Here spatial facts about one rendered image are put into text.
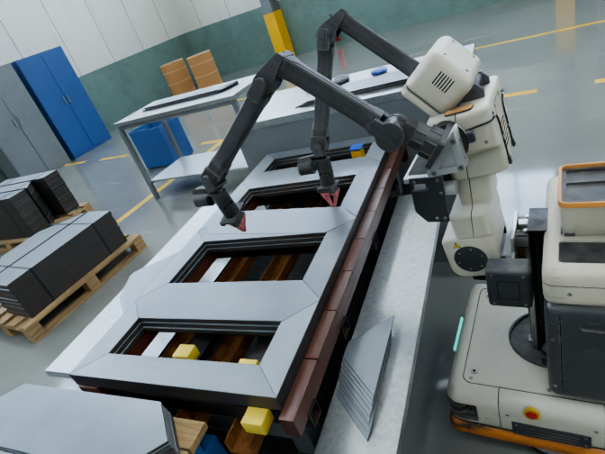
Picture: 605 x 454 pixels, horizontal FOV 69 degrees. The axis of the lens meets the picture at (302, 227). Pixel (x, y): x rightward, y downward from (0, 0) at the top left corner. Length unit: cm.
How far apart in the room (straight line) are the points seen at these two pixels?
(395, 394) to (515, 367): 66
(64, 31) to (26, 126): 263
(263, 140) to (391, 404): 176
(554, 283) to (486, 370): 55
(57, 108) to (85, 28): 240
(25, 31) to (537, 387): 1040
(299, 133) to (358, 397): 161
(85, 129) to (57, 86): 92
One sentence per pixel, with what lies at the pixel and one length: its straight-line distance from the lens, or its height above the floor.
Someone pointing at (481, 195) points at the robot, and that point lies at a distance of 145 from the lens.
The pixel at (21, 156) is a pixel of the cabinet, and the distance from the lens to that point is 946.
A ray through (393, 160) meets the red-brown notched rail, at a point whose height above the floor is 83.
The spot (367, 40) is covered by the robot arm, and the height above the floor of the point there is 141.
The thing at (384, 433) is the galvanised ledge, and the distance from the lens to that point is 119.
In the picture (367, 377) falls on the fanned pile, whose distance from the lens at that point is 125.
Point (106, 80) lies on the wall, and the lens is 1154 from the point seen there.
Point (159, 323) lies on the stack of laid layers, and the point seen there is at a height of 84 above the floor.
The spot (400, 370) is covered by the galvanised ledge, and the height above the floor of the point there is 68.
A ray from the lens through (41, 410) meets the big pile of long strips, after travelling 157.
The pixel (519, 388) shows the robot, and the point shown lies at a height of 28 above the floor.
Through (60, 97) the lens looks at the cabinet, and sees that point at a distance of 1005.
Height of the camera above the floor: 166
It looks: 28 degrees down
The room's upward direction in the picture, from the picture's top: 20 degrees counter-clockwise
